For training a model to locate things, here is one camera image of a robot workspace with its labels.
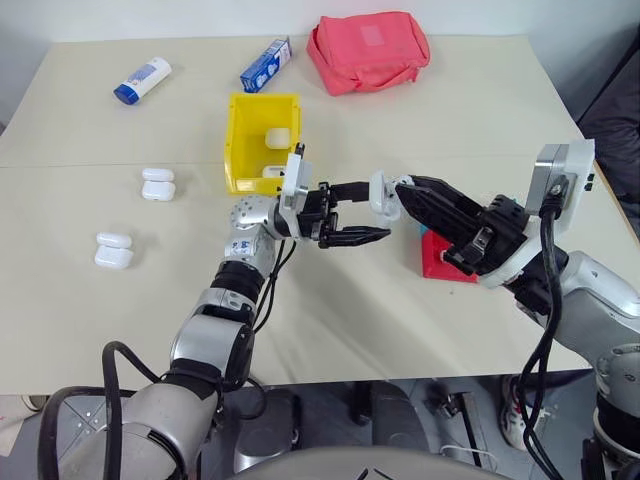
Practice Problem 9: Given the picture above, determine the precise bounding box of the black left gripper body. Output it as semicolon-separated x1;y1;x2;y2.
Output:
297;181;342;250

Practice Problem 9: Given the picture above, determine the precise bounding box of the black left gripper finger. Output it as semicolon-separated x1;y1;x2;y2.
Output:
327;180;374;204
319;226;393;250

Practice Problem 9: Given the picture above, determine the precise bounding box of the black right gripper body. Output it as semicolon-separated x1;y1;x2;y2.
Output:
441;195;532;278

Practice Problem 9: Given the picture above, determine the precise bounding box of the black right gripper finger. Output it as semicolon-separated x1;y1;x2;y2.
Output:
395;184;485;250
407;174;490;215

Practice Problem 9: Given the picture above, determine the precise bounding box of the yellow plastic bin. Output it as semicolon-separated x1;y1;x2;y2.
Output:
222;91;304;197

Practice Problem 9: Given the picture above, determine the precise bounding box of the red plastic tray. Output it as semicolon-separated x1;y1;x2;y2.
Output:
420;231;482;286

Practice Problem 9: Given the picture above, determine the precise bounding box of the pink fabric bag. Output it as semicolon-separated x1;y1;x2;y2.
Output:
305;14;433;97

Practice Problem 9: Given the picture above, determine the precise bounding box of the blue and white carton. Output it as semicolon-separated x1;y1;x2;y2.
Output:
239;38;293;94

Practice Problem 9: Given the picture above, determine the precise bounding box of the dark upholstered seat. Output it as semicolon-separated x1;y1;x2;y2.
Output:
576;52;640;204

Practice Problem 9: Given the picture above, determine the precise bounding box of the white and red sneaker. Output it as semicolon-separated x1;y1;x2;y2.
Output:
499;375;551;452

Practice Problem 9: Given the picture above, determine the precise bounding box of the white bottle with blue cap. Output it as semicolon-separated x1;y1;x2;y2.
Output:
111;55;174;107

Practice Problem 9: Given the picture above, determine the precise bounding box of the grey robot torso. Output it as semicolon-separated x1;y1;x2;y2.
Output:
243;446;482;480

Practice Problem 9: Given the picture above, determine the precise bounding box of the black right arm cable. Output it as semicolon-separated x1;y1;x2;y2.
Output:
514;177;572;457

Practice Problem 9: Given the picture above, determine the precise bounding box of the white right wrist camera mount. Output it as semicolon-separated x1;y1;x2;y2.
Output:
478;139;598;291

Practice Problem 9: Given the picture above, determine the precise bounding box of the black metal floor frame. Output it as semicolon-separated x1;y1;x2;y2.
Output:
428;389;492;467

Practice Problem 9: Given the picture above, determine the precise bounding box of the thin white cable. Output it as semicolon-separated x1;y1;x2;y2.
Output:
438;441;482;467

